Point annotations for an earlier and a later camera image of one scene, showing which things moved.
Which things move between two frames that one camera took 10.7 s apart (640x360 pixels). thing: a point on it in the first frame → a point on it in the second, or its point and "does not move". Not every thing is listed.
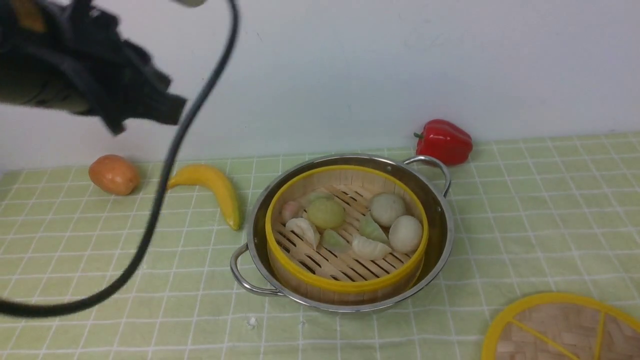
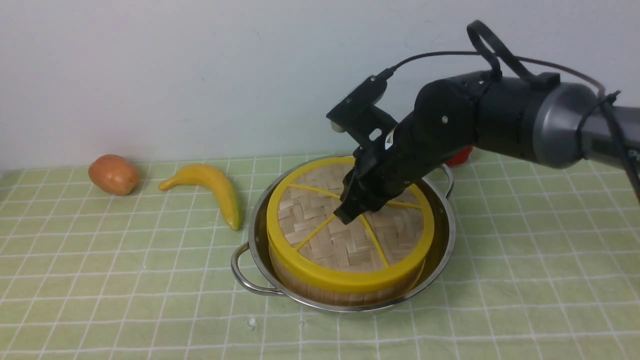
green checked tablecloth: (559, 216) does not move
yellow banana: (207, 175) does not move
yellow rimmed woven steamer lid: (555, 326) → (309, 246)
